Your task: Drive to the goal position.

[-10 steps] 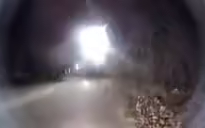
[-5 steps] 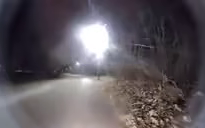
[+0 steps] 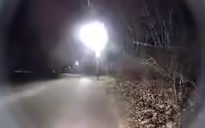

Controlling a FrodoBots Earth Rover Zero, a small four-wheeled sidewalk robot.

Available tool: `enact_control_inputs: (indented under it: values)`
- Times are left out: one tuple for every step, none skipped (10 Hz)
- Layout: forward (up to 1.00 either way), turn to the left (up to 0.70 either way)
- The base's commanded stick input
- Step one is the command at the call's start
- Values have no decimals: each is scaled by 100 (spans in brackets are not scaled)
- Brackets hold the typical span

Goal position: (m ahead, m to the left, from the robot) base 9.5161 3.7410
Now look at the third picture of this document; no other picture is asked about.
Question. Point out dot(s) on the bare trees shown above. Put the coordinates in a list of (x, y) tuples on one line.
[(156, 31)]

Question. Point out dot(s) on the grey asphalt path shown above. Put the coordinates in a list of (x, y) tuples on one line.
[(70, 103)]

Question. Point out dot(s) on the bare bush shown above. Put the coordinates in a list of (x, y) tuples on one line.
[(150, 105)]

